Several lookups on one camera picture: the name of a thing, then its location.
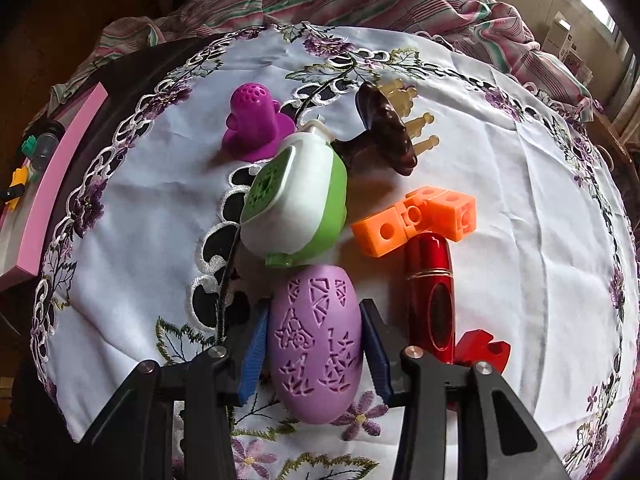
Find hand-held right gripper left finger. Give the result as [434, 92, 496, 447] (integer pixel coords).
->
[80, 300, 273, 480]

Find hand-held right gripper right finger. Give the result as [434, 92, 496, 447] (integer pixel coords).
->
[359, 299, 571, 480]

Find lilac perforated egg-shaped case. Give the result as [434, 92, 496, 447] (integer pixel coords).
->
[267, 263, 363, 423]

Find orange linked plastic cubes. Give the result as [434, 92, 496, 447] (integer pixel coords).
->
[351, 186, 477, 259]

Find white and green plastic device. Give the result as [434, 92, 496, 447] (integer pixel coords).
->
[239, 119, 348, 268]

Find magenta perforated plastic toy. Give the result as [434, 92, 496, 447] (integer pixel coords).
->
[221, 83, 293, 162]

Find pink storage box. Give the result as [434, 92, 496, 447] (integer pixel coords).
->
[0, 82, 110, 277]

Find red metallic perfume atomizer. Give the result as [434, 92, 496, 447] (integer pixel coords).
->
[404, 232, 455, 366]

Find red plastic block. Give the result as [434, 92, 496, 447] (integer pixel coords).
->
[452, 328, 512, 376]

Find white embroidered floral tablecloth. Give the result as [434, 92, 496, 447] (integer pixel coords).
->
[31, 22, 640, 480]

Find brown massage brush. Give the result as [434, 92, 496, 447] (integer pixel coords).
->
[332, 80, 441, 177]

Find yellow small item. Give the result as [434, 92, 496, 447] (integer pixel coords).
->
[0, 167, 28, 206]

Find grey bottle with black cap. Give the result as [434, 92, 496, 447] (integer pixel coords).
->
[31, 120, 66, 171]

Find striped pink and green blanket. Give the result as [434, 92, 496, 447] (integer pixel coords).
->
[37, 0, 606, 126]

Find cardboard boxes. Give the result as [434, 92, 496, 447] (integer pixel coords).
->
[542, 10, 596, 81]

